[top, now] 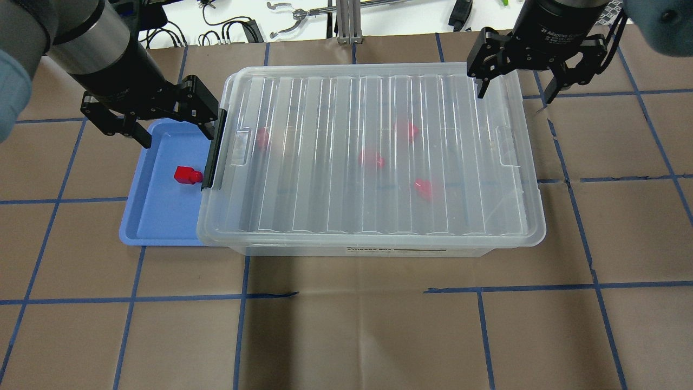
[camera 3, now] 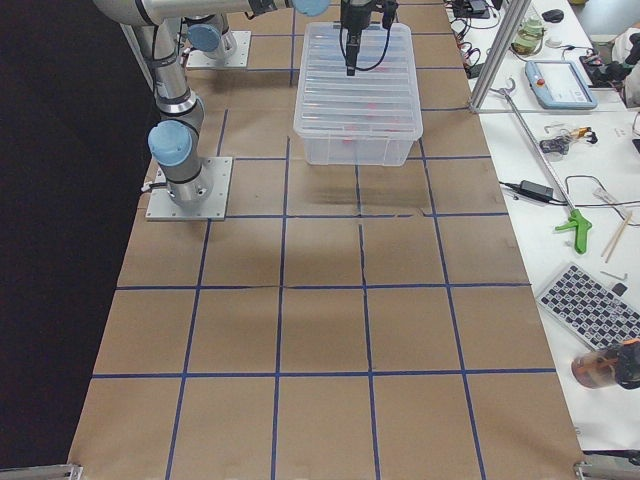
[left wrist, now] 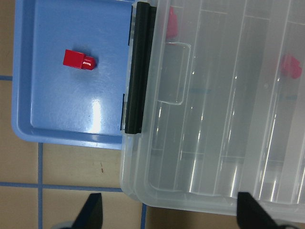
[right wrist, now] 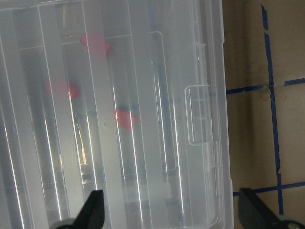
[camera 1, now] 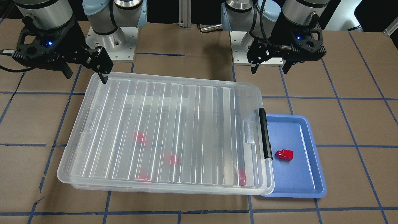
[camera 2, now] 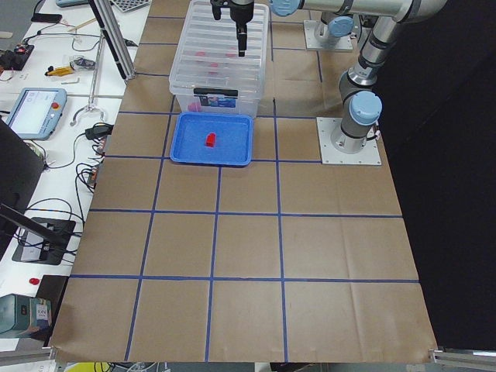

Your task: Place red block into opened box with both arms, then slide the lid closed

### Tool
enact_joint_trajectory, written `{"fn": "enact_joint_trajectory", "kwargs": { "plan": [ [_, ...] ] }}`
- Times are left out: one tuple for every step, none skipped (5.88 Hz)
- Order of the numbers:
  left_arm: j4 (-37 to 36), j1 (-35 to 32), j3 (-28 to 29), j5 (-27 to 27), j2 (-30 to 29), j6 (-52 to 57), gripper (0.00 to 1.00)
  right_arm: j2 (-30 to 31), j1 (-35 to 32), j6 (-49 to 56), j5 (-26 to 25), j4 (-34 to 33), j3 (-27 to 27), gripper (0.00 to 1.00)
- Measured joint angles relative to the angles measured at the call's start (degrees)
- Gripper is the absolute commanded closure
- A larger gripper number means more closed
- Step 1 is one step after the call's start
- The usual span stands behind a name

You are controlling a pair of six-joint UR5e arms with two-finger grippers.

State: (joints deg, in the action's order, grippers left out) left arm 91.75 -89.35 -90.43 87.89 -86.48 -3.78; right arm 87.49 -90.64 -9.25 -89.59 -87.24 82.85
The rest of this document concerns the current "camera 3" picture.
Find green handled reacher grabber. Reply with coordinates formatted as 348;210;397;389
490;77;592;254

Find silver hex key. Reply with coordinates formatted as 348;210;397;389
600;270;628;282

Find checkered calibration board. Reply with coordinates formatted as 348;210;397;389
536;263;639;350

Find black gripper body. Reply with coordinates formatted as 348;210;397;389
340;0;374;45

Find green glass jar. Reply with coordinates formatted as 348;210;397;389
511;16;545;56

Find wooden chopsticks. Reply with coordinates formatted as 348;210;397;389
601;213;633;263

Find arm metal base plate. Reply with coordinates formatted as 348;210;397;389
186;29;251;70
145;157;233;221

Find clear plastic storage box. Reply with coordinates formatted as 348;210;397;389
303;137;414;167

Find clear plastic box lid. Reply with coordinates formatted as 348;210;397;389
293;22;423;141

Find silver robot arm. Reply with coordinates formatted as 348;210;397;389
95;1;330;216
184;14;237;60

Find brown paper table cover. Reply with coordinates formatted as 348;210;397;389
69;1;582;479

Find aluminium frame post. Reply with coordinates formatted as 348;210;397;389
469;0;531;112

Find black power adapter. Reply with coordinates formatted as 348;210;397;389
500;180;566;205

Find blue teach pendant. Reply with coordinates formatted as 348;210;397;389
525;60;598;110

